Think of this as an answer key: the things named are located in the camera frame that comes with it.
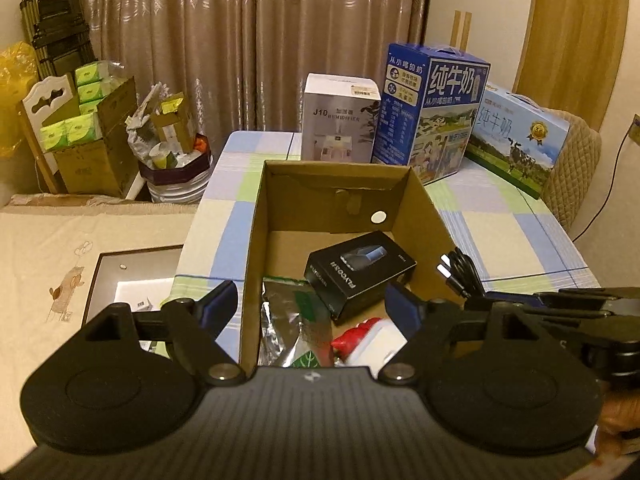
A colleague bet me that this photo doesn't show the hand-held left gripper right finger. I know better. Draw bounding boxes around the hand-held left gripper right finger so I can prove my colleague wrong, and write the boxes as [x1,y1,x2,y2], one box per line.
[380,281,553,386]

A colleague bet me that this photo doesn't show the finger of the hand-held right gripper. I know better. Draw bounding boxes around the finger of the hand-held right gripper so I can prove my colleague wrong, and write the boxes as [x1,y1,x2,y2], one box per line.
[465,290,561,313]

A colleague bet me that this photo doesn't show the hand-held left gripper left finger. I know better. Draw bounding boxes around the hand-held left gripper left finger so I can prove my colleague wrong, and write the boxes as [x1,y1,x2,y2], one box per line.
[82,280,246,386]

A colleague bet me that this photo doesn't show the white charger plug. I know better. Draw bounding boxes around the white charger plug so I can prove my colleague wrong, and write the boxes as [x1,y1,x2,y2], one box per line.
[357,319,410,367]

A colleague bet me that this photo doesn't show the black shaver box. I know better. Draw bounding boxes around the black shaver box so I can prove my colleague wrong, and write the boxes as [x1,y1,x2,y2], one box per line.
[304,231,417,323]

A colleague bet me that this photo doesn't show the black cable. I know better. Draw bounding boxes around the black cable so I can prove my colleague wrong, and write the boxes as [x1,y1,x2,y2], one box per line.
[437,247,486,302]

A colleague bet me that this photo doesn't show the silver pouch with green leaf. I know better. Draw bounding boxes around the silver pouch with green leaf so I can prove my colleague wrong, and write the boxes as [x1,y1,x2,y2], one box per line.
[260,275,336,368]

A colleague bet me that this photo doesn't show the brown cardboard box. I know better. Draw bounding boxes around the brown cardboard box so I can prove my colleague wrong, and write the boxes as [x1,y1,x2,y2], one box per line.
[239,160,468,368]

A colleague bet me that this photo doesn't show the person's right hand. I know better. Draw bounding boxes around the person's right hand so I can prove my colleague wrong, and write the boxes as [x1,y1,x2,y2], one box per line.
[597,392,640,456]

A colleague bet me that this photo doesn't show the brown framed tray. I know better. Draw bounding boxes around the brown framed tray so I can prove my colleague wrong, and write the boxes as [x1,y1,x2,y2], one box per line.
[82,245,186,351]

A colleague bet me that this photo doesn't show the white bucket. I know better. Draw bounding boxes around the white bucket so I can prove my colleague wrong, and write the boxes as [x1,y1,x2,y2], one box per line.
[147,157,213,204]

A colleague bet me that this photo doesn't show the beige quilted chair cover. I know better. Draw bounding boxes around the beige quilted chair cover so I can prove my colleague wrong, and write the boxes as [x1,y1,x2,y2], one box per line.
[542,110,602,231]

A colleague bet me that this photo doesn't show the dark red octagonal box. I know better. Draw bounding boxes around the dark red octagonal box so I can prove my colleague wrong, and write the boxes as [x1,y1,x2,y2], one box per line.
[139,132,213,186]

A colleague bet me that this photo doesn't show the green milk carton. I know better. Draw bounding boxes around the green milk carton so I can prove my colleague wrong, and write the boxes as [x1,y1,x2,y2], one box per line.
[465,82,571,200]

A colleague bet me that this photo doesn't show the small open cardboard box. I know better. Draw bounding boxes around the small open cardboard box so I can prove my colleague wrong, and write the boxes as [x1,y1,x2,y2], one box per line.
[151,92,197,153]

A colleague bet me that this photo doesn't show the beige embroidered bed sheet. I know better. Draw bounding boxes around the beige embroidered bed sheet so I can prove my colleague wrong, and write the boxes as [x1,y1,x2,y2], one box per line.
[0,195,201,441]

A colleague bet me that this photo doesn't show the cardboard carton of tissues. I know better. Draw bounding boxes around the cardboard carton of tissues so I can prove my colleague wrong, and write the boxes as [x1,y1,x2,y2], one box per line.
[52,77,138,196]

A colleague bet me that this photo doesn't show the white humidifier box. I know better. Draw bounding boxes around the white humidifier box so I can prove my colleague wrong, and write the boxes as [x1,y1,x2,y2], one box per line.
[301,73,382,163]

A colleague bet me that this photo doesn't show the crumpled plastic wrapping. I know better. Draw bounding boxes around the crumpled plastic wrapping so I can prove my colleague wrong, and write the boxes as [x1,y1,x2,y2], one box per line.
[125,82,166,161]

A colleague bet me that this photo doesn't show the blue milk carton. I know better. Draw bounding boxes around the blue milk carton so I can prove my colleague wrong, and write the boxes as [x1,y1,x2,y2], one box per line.
[371,42,491,186]

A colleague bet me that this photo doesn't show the stack of green tissue packs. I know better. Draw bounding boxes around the stack of green tissue packs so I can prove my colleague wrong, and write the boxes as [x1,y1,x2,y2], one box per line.
[39,62,118,152]

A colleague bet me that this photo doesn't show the cream wooden chair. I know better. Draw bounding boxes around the cream wooden chair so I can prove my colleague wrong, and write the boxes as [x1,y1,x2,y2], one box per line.
[20,72,81,195]

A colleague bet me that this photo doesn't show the brown patterned curtain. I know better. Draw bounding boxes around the brown patterned curtain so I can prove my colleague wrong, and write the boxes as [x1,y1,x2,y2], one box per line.
[80,0,431,133]

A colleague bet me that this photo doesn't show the pale wooden strips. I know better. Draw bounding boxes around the pale wooden strips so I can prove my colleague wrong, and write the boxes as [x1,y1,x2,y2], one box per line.
[452,10,472,53]

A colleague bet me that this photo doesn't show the yellow plastic bag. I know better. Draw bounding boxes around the yellow plastic bag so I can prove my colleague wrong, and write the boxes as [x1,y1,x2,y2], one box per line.
[0,42,41,158]

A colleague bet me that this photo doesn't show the folded step ladder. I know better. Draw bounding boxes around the folded step ladder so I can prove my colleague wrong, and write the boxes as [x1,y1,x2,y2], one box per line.
[20,0,96,83]

